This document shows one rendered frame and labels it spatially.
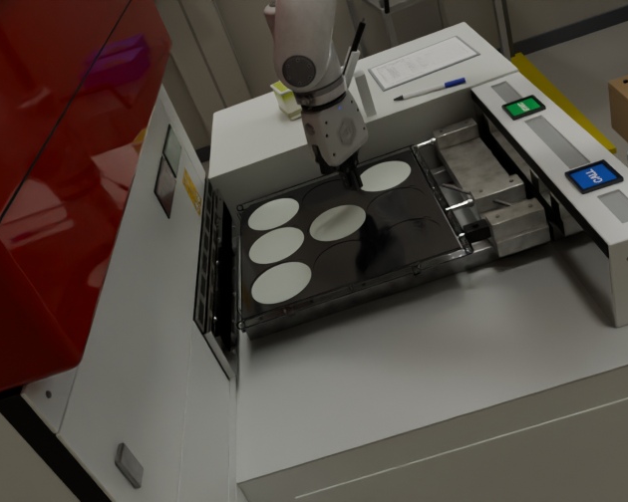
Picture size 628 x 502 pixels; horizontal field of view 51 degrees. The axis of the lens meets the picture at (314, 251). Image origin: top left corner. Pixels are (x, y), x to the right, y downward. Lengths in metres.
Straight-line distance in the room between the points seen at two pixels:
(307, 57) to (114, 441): 0.56
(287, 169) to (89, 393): 0.79
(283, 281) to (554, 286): 0.41
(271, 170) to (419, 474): 0.65
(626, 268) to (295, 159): 0.67
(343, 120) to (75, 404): 0.66
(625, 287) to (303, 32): 0.53
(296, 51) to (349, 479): 0.58
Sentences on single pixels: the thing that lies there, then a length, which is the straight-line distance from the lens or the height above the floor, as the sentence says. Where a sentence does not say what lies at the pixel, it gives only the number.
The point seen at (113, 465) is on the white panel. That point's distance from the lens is 0.61.
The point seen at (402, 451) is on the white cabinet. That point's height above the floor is 0.79.
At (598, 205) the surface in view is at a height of 0.96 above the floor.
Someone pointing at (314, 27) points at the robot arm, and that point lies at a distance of 0.92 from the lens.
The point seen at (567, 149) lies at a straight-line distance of 1.05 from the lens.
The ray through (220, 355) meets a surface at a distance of 0.97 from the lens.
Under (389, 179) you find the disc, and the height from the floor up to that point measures 0.90.
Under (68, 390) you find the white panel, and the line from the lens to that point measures 0.58.
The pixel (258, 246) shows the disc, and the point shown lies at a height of 0.90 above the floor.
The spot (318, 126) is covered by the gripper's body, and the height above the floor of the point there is 1.08.
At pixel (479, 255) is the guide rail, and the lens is 1.06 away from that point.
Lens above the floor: 1.49
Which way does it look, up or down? 33 degrees down
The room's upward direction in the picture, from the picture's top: 22 degrees counter-clockwise
